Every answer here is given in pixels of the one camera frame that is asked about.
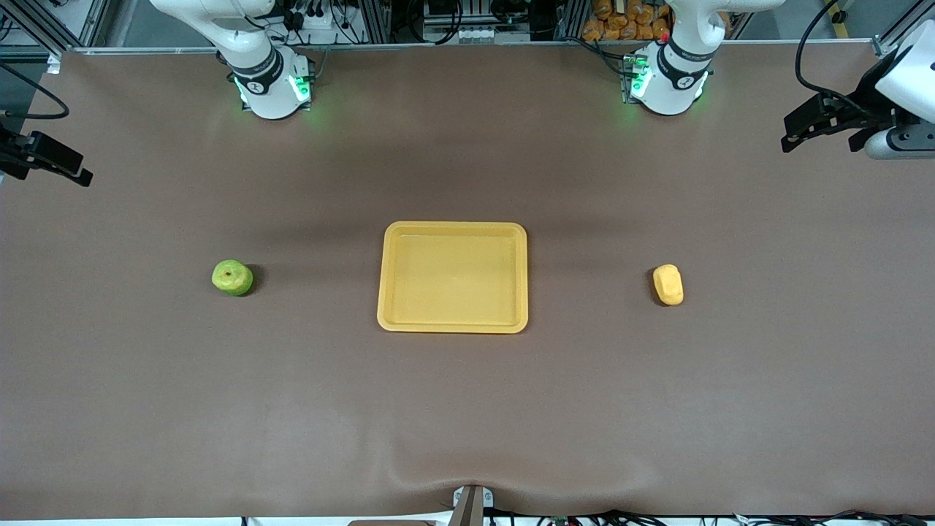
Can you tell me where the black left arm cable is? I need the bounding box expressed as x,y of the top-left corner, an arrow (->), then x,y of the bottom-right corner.
795,0 -> 877,118

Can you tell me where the aluminium frame strut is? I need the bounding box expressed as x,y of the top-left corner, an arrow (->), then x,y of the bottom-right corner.
15,0 -> 110,53
873,18 -> 935,59

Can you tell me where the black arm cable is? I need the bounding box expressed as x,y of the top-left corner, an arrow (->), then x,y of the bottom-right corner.
795,0 -> 877,118
0,64 -> 70,120

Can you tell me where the yellow plastic tray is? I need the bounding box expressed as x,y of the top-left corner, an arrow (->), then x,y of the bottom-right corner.
377,221 -> 529,335

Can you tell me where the orange snack bag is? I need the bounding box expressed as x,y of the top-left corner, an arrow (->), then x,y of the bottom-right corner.
582,0 -> 671,41

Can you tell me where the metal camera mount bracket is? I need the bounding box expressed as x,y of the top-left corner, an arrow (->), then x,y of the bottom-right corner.
451,485 -> 495,526

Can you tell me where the white power strip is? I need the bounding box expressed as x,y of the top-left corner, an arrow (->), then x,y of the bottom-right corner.
422,26 -> 494,43

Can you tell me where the white socket box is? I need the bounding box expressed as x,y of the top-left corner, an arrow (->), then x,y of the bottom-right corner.
289,7 -> 344,34

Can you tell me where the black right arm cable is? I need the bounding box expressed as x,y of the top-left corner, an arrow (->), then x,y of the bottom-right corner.
0,64 -> 70,120

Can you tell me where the green apple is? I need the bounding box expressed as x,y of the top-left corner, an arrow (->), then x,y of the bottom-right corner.
212,259 -> 254,297

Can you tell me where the aluminium table edge rail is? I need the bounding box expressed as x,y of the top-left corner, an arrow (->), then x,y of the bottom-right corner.
72,40 -> 877,56

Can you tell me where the brown table mat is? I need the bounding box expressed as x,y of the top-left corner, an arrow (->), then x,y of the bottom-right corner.
0,40 -> 935,521

